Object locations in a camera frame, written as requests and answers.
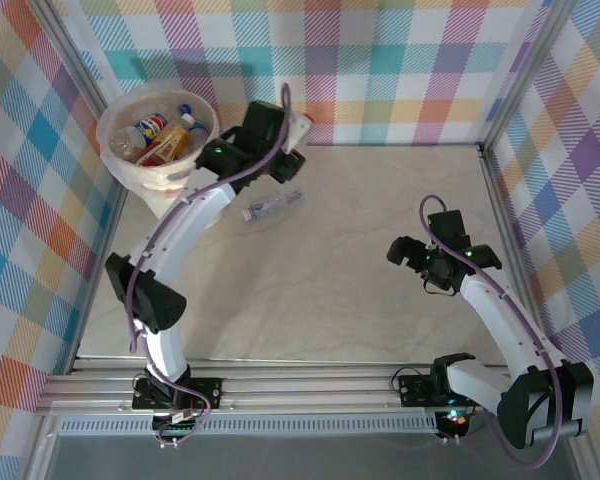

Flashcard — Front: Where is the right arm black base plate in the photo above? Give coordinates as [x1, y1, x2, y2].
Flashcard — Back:
[397, 372, 491, 408]

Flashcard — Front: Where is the aluminium frame post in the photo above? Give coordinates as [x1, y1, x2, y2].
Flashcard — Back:
[477, 0, 577, 369]
[29, 0, 131, 374]

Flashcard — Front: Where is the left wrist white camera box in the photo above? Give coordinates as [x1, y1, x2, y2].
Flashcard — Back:
[284, 110, 314, 152]

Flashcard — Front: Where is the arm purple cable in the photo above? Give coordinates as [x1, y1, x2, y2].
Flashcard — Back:
[418, 194, 564, 470]
[128, 82, 294, 449]

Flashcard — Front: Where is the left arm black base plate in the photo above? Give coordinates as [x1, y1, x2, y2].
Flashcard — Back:
[131, 377, 223, 413]

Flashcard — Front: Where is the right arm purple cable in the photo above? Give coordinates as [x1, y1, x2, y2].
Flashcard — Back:
[418, 194, 564, 470]

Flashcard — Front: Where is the translucent white plastic bin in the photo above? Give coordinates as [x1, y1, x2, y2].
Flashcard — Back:
[95, 89, 220, 232]

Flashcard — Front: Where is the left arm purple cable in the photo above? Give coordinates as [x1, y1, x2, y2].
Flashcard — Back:
[128, 82, 294, 449]

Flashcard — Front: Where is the aluminium frame rail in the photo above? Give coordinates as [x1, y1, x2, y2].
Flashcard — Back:
[34, 357, 589, 416]

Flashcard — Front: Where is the slotted grey cable duct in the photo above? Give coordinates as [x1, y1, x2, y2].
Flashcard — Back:
[59, 417, 439, 436]

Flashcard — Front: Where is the red label tea bottle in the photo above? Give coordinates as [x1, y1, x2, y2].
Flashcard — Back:
[139, 113, 197, 166]

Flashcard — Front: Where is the clear bottle grey-blue label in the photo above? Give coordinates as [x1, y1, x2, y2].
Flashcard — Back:
[242, 185, 305, 224]

